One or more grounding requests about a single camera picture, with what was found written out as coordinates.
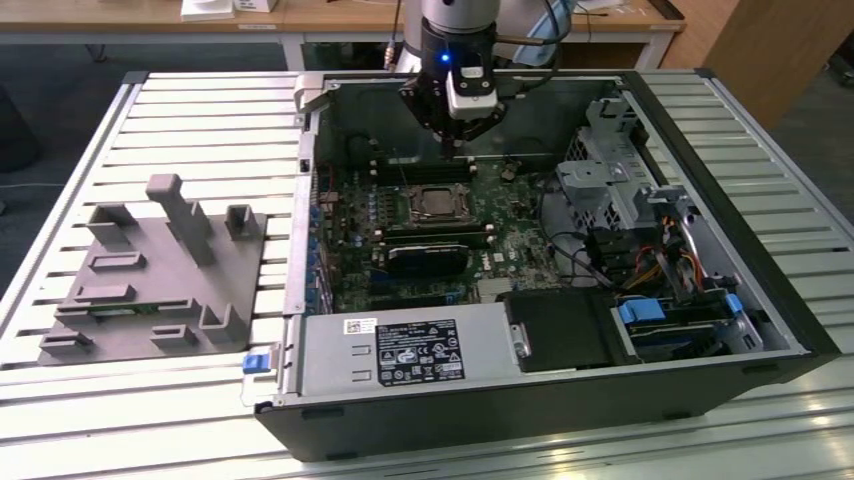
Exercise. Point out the wooden desk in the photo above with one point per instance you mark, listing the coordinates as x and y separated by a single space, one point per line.
101 15

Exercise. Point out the wooden cabinet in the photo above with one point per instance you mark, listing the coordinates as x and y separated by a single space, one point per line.
768 60

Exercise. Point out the white cardboard box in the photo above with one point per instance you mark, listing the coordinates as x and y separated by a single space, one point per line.
208 12

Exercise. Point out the blue plastic clip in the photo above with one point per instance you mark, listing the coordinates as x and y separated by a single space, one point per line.
735 305

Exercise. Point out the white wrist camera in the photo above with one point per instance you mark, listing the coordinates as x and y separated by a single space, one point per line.
470 100

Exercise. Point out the silver metal drive cage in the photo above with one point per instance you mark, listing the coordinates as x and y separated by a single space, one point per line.
584 172

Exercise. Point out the black graphics card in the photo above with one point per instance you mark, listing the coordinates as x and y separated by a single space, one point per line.
428 260

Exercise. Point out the green motherboard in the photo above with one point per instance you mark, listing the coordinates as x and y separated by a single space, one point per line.
528 245

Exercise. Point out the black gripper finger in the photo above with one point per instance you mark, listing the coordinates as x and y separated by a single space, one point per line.
484 125
428 107

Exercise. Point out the grey plastic bracket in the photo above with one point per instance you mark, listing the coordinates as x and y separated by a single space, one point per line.
668 194

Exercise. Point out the green RAM stick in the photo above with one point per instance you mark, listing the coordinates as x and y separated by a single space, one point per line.
121 312

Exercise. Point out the CPU socket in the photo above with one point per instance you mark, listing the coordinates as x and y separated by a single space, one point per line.
406 218

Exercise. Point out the blue case latch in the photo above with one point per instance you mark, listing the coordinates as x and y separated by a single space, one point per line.
260 364

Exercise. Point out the small white printed box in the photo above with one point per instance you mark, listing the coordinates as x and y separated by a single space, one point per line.
257 5

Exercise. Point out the silver power supply unit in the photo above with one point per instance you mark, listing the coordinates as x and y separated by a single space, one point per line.
328 350

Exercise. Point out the black fan shroud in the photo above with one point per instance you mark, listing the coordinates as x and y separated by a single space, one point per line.
568 330

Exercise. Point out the white papers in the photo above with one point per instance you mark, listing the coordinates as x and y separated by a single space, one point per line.
604 4

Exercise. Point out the black open PC case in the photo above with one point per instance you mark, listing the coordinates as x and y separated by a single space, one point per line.
501 425

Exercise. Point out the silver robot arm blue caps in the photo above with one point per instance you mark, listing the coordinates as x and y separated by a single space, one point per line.
461 12

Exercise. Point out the grey plastic parts rack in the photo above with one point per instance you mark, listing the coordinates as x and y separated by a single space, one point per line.
161 300

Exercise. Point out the blue disk carrier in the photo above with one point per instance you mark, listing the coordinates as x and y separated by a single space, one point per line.
641 310

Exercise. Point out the silver chipset heatsink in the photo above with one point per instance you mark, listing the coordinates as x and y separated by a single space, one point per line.
496 288

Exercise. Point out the black bin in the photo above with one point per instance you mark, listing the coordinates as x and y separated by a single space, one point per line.
17 130

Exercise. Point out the black expansion slot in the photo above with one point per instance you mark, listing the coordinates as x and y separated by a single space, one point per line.
401 301

